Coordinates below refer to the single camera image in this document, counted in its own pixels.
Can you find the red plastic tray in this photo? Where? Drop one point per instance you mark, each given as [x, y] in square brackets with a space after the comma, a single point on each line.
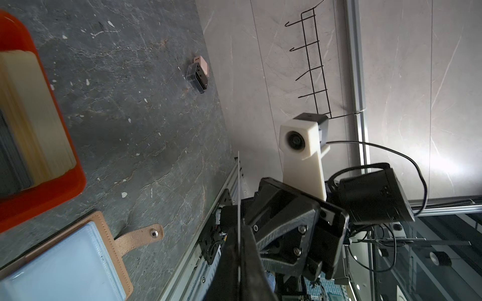
[19, 203]

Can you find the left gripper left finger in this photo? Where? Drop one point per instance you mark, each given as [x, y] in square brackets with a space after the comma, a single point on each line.
[225, 282]

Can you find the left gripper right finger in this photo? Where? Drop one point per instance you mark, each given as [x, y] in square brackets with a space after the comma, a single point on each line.
[253, 283]

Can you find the tan leather card holder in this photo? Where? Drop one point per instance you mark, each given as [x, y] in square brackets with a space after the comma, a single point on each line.
[83, 262]

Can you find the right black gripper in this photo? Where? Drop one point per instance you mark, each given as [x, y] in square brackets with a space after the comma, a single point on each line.
[296, 234]

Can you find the small black pink box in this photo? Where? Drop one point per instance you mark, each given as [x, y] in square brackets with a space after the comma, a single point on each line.
[198, 74]

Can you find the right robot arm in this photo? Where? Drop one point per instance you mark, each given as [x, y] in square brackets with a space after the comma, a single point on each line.
[372, 198]

